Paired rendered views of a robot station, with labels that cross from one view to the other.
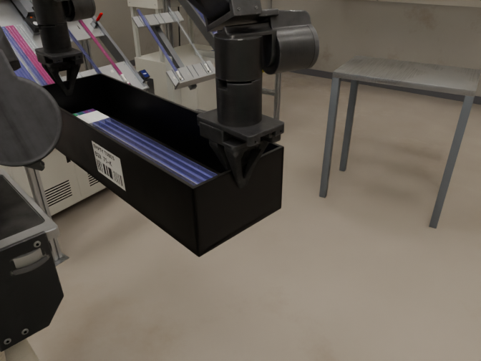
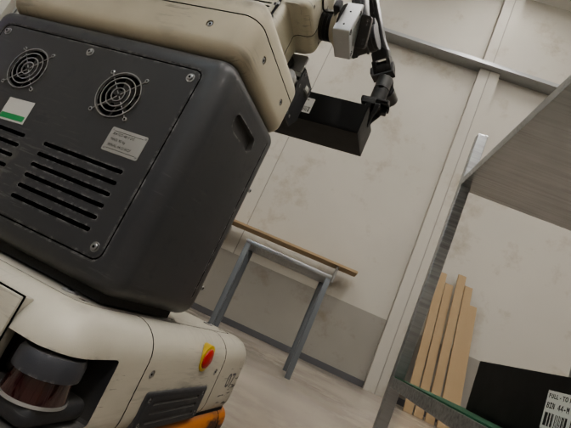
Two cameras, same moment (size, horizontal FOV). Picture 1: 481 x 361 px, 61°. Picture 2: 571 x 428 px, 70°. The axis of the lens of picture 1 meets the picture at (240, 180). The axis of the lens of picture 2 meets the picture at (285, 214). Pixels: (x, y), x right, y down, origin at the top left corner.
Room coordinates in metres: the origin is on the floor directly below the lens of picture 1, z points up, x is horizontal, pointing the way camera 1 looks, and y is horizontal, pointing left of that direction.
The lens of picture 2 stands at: (-0.64, 0.71, 0.36)
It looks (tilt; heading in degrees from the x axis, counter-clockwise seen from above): 13 degrees up; 334
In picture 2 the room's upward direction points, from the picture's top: 24 degrees clockwise
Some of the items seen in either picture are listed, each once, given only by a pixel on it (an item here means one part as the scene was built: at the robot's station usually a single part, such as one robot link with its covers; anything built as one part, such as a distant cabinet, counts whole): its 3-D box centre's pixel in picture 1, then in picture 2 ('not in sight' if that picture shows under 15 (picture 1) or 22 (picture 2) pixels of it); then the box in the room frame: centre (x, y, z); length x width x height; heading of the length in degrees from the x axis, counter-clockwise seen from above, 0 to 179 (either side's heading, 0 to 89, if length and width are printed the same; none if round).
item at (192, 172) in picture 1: (139, 153); not in sight; (0.70, 0.19, 1.04); 0.51 x 0.07 x 0.03; 44
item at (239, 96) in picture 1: (239, 104); (377, 98); (0.50, 0.00, 1.21); 0.10 x 0.07 x 0.07; 44
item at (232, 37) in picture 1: (243, 54); (383, 86); (0.50, 0.00, 1.27); 0.07 x 0.06 x 0.07; 118
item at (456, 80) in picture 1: (394, 137); (268, 306); (2.25, -0.92, 0.40); 0.70 x 0.45 x 0.80; 60
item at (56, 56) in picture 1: (56, 41); not in sight; (0.90, 0.39, 1.21); 0.10 x 0.07 x 0.07; 44
